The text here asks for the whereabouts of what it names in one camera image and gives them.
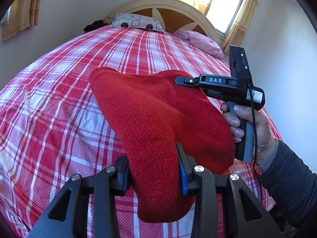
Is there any red knitted child sweater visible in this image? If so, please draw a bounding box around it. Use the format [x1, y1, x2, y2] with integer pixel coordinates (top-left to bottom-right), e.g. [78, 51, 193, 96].
[89, 67, 235, 223]

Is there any right forearm dark sleeve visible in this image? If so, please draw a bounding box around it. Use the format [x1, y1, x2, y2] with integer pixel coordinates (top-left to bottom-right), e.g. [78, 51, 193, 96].
[258, 140, 316, 228]

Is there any person right hand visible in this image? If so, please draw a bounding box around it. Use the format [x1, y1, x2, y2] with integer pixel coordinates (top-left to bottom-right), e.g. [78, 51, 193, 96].
[220, 102, 276, 166]

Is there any pink pillow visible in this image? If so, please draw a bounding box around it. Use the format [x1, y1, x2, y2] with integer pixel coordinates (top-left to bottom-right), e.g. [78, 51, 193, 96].
[174, 30, 224, 60]

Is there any yellow curtain centre right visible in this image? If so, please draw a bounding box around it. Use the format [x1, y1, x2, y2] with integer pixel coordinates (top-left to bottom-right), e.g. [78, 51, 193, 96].
[222, 0, 259, 54]

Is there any cream wooden headboard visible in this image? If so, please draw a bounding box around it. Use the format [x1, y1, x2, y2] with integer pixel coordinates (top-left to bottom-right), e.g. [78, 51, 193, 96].
[104, 0, 221, 45]

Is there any centre window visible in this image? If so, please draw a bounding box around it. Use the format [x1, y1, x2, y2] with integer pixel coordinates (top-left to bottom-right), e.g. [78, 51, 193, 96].
[206, 0, 243, 36]

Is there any red white plaid bedsheet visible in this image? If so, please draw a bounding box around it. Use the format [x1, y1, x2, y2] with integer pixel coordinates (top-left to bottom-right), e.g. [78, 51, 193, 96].
[0, 26, 284, 238]

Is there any white patterned pillow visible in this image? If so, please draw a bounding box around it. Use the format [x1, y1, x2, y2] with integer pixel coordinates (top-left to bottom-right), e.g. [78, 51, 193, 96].
[109, 13, 165, 33]

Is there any black cloth beside pillow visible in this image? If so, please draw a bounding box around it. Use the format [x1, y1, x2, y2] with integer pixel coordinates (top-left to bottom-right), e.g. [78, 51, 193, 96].
[83, 19, 108, 33]

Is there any yellow curtain side window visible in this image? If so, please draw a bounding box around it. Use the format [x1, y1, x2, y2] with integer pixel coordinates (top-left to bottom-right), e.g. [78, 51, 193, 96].
[2, 0, 41, 41]

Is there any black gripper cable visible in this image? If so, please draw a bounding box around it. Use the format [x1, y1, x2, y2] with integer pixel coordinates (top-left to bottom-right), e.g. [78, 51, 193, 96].
[247, 84, 264, 204]

